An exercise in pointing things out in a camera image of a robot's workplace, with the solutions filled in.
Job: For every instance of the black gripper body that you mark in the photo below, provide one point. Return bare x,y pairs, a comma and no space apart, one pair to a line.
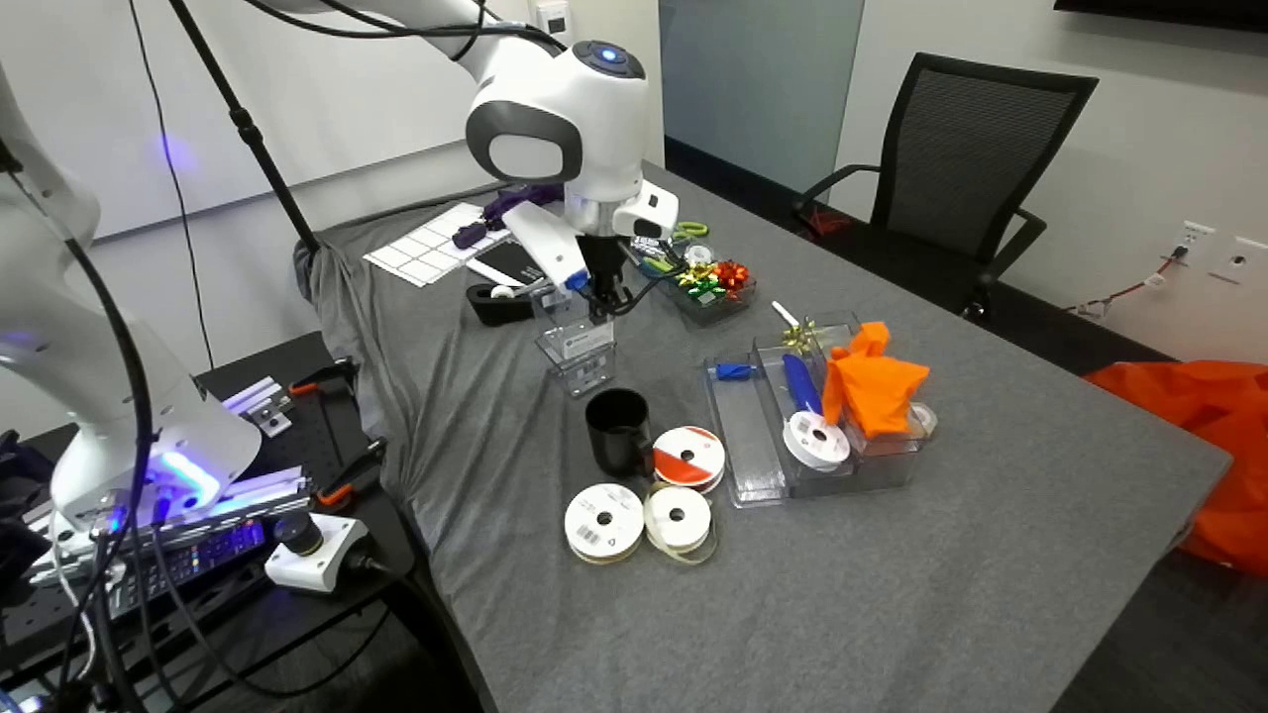
609,260

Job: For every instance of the white box with black knob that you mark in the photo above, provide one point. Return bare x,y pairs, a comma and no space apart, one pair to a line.
317,557

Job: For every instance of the medium white ribbon spool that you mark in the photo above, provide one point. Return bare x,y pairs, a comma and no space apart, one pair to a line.
814,443

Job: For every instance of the large white ribbon spool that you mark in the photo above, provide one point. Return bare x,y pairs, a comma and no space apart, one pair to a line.
603,523

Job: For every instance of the narrow clear plastic container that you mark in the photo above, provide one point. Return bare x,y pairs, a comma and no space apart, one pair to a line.
756,449

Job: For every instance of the black wall television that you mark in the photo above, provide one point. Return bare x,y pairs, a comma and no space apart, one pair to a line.
1175,8

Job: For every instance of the white wall outlet plate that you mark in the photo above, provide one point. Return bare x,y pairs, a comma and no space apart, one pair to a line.
1238,260

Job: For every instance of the purple folded umbrella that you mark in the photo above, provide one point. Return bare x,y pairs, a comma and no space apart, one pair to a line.
497,219

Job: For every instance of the white label sheet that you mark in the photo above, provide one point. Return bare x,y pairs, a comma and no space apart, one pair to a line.
418,247

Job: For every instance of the yellow green gift bow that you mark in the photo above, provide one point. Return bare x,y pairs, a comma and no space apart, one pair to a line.
687,279

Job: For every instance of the black robot cart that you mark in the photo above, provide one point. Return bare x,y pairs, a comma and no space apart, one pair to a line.
263,660

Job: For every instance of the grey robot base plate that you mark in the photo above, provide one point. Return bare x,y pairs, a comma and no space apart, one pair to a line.
199,528

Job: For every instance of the red and green gift bow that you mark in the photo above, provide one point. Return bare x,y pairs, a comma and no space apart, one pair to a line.
730,274

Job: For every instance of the black mesh office chair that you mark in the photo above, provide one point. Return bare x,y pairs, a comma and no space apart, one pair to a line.
974,161

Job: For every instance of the clear plastic bin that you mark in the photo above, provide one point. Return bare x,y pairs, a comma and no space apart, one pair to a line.
873,462

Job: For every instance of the yellow and white tool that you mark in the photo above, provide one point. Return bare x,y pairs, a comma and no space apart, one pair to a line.
797,333

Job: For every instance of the orange plastic bag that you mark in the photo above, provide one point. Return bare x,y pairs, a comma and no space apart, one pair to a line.
1216,449

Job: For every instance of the small white ribbon spool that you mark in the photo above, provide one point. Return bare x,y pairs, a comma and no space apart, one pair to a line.
681,519

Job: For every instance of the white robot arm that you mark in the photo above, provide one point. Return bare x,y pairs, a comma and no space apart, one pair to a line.
570,119

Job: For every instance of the orange plastic object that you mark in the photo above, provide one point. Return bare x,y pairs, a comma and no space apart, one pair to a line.
873,390

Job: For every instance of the grey tablecloth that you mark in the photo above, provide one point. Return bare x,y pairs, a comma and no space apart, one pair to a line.
925,597

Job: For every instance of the small blue plastic piece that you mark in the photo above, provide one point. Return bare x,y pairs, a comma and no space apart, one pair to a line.
730,370

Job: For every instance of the blue marker pen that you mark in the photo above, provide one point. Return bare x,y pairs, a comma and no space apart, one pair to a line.
802,380

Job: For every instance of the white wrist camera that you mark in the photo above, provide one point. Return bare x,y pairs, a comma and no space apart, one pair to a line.
650,213

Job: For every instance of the black cup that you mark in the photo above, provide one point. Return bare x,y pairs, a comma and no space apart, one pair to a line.
617,436

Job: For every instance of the white gift bow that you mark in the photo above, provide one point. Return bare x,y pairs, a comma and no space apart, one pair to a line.
698,256

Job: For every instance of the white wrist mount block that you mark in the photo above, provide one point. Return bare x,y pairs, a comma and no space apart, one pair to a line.
549,243

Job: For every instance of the red and white ribbon spool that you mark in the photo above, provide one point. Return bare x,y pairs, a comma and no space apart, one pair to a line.
687,458

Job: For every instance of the silver metal bracket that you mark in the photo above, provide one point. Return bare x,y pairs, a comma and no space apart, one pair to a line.
258,403

